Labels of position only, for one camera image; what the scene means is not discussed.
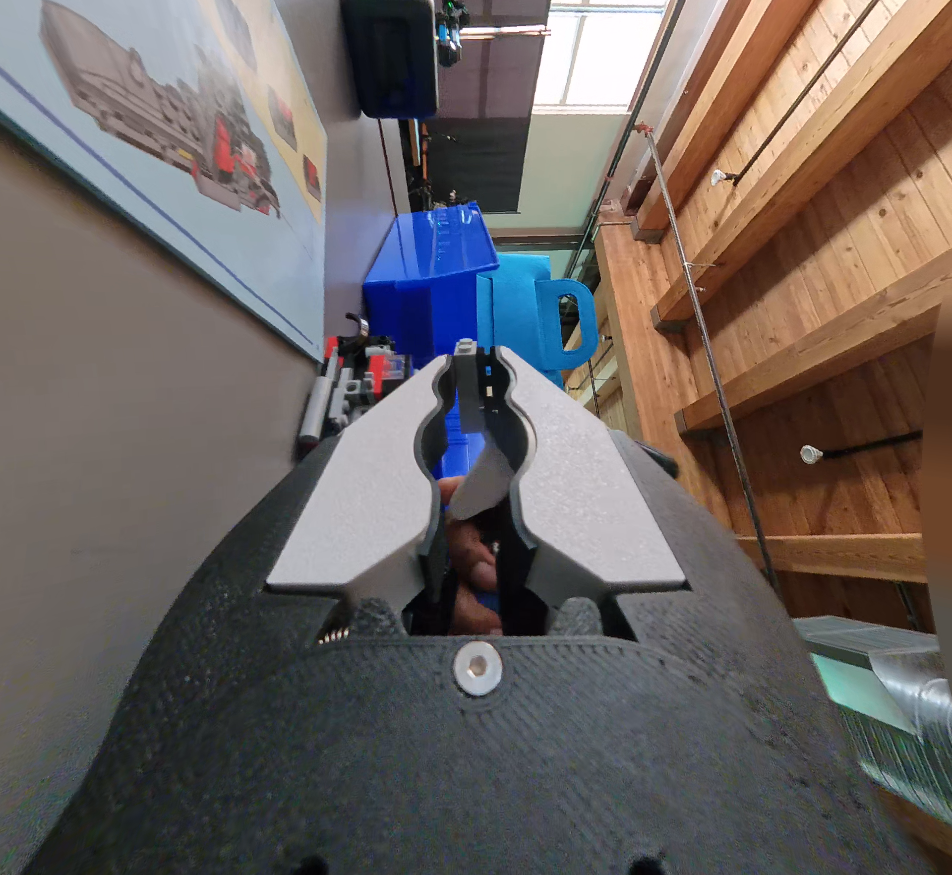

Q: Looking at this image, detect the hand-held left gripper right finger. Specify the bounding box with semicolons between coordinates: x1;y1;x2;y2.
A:
487;347;688;606

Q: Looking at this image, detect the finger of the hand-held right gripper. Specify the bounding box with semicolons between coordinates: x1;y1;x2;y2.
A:
448;435;516;523

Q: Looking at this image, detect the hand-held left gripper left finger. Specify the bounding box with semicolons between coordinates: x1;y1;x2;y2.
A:
265;354;456;602

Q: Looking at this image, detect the dark grey studded toy brick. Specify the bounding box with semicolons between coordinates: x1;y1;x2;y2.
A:
454;338;498;437

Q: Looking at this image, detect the grey black toy brick model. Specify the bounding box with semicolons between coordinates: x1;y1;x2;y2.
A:
297;313;414;455

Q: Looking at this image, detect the blue plastic bin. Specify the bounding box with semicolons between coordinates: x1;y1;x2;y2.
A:
362;201;501;478

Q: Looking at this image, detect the grey desk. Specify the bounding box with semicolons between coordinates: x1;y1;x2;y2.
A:
0;0;417;875

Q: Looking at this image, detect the person's right hand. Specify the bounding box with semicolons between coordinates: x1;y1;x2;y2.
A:
437;475;503;635

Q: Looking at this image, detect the blue felt bag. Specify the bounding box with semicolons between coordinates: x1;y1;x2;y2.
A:
476;253;599;392

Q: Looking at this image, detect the black cube box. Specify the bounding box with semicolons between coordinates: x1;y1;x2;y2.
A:
341;0;440;119

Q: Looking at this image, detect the toy brick instruction booklet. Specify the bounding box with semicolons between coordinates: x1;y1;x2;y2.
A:
0;0;328;363

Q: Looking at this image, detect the silver ventilation duct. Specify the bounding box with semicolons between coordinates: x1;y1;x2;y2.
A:
792;615;952;805

